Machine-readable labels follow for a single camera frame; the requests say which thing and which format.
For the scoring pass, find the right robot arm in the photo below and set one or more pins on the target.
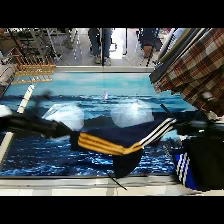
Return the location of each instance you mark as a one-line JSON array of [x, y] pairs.
[[195, 126]]

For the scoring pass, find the checked shirt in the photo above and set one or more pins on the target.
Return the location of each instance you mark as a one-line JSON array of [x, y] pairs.
[[200, 66]]

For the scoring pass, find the silver frame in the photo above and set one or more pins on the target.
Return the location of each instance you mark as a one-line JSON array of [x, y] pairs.
[[66, 186]]

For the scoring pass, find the navy striped garment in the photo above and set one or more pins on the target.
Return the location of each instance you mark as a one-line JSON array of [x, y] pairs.
[[126, 137]]

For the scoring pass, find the black blue striped garment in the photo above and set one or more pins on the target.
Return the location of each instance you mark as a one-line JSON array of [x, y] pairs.
[[206, 163]]

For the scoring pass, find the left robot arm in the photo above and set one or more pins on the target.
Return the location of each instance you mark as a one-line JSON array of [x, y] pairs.
[[30, 125]]

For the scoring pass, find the person's legs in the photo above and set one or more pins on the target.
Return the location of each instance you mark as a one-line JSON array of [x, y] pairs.
[[100, 43]]

